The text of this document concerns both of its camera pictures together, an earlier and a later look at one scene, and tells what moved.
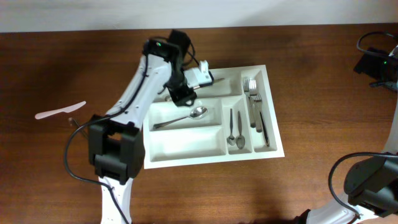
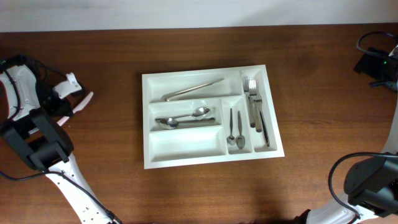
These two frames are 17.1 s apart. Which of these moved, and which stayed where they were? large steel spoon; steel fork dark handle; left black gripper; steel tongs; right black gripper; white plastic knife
Moved: left black gripper; white plastic knife; large steel spoon
Stayed: steel tongs; right black gripper; steel fork dark handle
